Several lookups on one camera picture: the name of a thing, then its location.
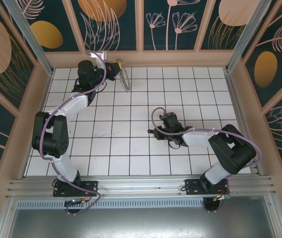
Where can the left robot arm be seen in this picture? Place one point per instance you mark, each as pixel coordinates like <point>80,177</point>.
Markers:
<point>76,104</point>

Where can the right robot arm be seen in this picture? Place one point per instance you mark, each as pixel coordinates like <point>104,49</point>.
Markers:
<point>197,138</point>

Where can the grey metal sheet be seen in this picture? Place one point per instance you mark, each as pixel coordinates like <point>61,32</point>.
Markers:
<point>140,223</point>

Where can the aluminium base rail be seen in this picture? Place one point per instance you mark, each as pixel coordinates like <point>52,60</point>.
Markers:
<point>140,184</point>

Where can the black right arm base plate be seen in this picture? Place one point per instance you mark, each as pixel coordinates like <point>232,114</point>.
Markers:
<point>192,187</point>

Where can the aluminium frame post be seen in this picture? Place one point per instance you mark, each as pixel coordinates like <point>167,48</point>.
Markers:
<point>31,39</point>
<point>248,37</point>

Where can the aluminium side rail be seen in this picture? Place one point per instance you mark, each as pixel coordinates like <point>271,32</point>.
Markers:
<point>235,99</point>

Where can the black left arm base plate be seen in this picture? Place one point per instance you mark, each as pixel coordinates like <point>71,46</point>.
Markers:
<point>91,188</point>

